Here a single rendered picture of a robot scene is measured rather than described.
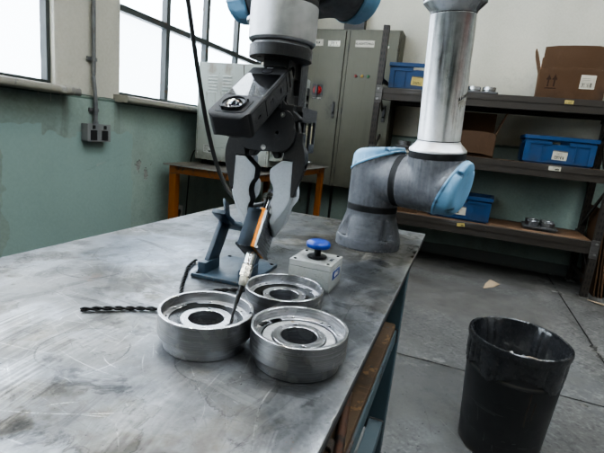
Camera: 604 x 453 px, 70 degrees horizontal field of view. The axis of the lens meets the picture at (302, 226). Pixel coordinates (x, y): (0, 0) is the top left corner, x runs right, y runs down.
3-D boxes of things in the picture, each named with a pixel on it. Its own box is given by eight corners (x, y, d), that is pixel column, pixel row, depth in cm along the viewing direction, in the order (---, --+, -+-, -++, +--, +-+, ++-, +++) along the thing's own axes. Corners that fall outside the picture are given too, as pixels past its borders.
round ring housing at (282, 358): (364, 369, 47) (369, 334, 46) (288, 400, 40) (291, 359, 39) (302, 330, 54) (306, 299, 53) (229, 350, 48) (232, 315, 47)
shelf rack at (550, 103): (588, 298, 340) (657, 27, 298) (352, 253, 402) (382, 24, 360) (572, 279, 392) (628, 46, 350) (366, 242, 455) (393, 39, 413)
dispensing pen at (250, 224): (209, 317, 45) (255, 180, 51) (224, 325, 49) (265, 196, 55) (228, 322, 45) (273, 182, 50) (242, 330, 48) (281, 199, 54)
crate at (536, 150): (581, 167, 367) (588, 141, 363) (594, 169, 332) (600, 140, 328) (515, 160, 384) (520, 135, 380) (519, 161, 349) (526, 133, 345)
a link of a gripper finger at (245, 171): (266, 226, 56) (279, 156, 54) (246, 235, 51) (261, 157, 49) (244, 219, 57) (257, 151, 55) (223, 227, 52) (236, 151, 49)
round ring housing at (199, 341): (268, 352, 48) (271, 318, 47) (176, 376, 42) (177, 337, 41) (226, 315, 56) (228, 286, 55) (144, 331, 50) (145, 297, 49)
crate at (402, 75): (448, 97, 397) (451, 72, 392) (448, 93, 361) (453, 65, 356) (391, 93, 411) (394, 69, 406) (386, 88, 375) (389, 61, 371)
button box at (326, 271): (328, 294, 68) (332, 264, 67) (287, 284, 70) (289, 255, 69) (341, 279, 75) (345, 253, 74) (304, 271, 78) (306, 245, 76)
